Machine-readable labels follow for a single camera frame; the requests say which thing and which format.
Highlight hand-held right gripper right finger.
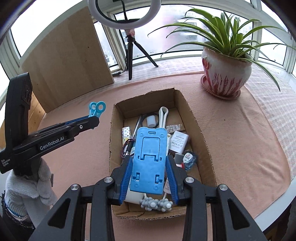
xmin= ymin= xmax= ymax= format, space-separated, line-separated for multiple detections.
xmin=165 ymin=155 xmax=270 ymax=241

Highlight white patterned tube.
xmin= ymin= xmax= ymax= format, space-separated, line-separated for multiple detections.
xmin=121 ymin=126 xmax=132 ymax=149

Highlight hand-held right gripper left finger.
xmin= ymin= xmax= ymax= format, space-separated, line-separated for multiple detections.
xmin=28 ymin=155 xmax=136 ymax=241

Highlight person's left hand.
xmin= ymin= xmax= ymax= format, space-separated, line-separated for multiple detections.
xmin=5 ymin=159 xmax=58 ymax=229

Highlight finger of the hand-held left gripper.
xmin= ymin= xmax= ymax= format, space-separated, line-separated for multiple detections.
xmin=38 ymin=116 xmax=92 ymax=132
xmin=28 ymin=116 xmax=100 ymax=139

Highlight small lotion bottle grey cap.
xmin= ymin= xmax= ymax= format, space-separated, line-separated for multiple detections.
xmin=163 ymin=153 xmax=185 ymax=195

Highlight white ring light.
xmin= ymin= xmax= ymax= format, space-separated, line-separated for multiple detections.
xmin=88 ymin=0 xmax=160 ymax=30

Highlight green spider plant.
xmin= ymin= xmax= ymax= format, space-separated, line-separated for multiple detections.
xmin=147 ymin=8 xmax=296 ymax=92

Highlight white neck massager grey balls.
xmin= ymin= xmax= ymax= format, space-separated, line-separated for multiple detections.
xmin=139 ymin=106 xmax=173 ymax=212

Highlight light wooden board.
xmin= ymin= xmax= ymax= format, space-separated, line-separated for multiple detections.
xmin=20 ymin=6 xmax=115 ymax=113

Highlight black phone clamp gooseneck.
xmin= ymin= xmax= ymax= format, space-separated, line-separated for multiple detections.
xmin=112 ymin=0 xmax=128 ymax=22

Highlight blue plastic phone stand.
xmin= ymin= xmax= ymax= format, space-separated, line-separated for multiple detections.
xmin=129 ymin=127 xmax=167 ymax=194

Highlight brown cardboard box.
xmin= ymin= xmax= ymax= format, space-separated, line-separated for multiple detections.
xmin=109 ymin=88 xmax=217 ymax=220

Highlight maroon hair ties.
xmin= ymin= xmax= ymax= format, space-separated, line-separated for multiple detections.
xmin=120 ymin=137 xmax=137 ymax=159

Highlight clear pen black grip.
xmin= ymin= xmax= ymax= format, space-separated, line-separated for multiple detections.
xmin=125 ymin=116 xmax=142 ymax=159

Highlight small clear blue bottle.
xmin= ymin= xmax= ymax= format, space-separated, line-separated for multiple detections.
xmin=183 ymin=152 xmax=198 ymax=171

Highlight white wall charger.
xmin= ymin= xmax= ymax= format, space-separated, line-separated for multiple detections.
xmin=170 ymin=130 xmax=189 ymax=153

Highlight person's left forearm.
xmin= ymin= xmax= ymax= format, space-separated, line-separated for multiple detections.
xmin=0 ymin=192 xmax=35 ymax=241

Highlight black ring light cable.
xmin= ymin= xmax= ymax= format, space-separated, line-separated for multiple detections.
xmin=111 ymin=30 xmax=130 ymax=76

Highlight white sunscreen bottle blue cap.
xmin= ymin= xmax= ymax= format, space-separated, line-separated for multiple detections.
xmin=125 ymin=188 xmax=145 ymax=204

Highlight light blue plastic clip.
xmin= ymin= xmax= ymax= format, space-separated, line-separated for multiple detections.
xmin=88 ymin=101 xmax=107 ymax=118

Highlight pink pot saucer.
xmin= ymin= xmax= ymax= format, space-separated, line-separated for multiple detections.
xmin=200 ymin=74 xmax=241 ymax=100

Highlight pine plank panel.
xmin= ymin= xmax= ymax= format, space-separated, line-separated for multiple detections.
xmin=0 ymin=91 xmax=47 ymax=149

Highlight black hair ties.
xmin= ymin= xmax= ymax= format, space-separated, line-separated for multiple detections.
xmin=141 ymin=113 xmax=160 ymax=128

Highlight white red flower pot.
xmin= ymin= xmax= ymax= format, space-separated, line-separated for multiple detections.
xmin=201 ymin=47 xmax=252 ymax=96

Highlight pink tablecloth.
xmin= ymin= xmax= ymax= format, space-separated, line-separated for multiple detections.
xmin=40 ymin=71 xmax=291 ymax=241

